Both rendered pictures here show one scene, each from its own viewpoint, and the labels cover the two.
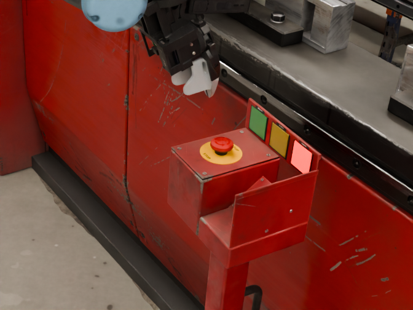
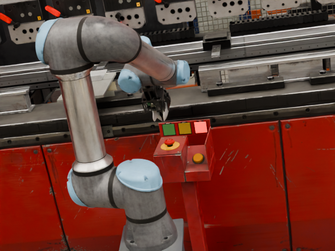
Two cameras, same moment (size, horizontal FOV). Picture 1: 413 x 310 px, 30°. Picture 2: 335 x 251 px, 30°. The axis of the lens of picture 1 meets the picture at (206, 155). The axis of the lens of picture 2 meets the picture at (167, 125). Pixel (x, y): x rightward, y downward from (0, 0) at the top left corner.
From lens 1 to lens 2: 1.48 m
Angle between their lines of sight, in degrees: 38
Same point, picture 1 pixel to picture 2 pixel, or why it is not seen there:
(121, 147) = (55, 220)
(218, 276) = (192, 200)
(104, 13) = (185, 76)
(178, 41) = (162, 96)
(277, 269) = not seen: hidden behind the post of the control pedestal
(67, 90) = not seen: outside the picture
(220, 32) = (113, 112)
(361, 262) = (233, 158)
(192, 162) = (168, 153)
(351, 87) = (186, 98)
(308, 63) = not seen: hidden behind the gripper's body
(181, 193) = (168, 170)
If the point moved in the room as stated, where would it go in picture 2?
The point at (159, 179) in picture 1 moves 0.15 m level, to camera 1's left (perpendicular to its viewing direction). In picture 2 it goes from (93, 214) to (66, 231)
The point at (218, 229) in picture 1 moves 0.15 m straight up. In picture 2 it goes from (196, 169) to (190, 132)
